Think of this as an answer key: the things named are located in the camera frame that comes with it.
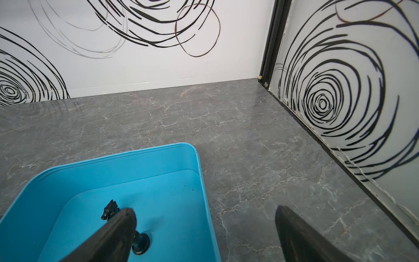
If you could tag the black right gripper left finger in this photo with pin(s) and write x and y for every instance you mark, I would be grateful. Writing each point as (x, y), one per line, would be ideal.
(111, 243)

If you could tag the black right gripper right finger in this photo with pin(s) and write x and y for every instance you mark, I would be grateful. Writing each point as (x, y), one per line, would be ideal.
(302, 243)

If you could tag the black chess knight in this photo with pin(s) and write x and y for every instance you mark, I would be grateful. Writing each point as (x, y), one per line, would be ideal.
(141, 242)

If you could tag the blue plastic tray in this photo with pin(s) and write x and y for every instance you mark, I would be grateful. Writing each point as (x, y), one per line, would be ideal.
(61, 207)

